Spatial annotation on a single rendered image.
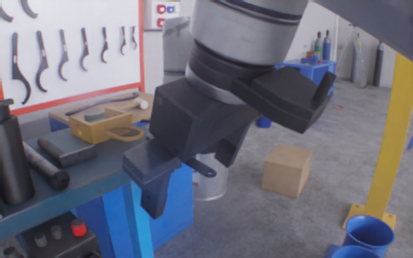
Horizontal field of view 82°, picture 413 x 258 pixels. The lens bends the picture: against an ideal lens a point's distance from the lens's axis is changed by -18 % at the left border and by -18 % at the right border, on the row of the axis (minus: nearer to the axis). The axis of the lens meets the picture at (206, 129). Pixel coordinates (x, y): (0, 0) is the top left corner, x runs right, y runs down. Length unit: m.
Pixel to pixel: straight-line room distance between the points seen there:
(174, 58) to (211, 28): 0.40
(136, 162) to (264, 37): 0.14
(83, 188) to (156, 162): 0.42
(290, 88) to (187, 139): 0.09
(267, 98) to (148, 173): 0.11
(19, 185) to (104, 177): 0.20
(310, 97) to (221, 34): 0.08
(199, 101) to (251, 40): 0.07
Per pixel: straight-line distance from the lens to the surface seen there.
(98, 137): 0.85
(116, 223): 1.65
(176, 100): 0.22
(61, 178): 0.62
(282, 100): 0.20
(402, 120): 2.07
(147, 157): 0.24
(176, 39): 0.61
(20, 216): 0.61
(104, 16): 2.71
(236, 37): 0.20
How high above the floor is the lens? 1.37
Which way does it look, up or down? 19 degrees down
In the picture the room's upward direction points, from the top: straight up
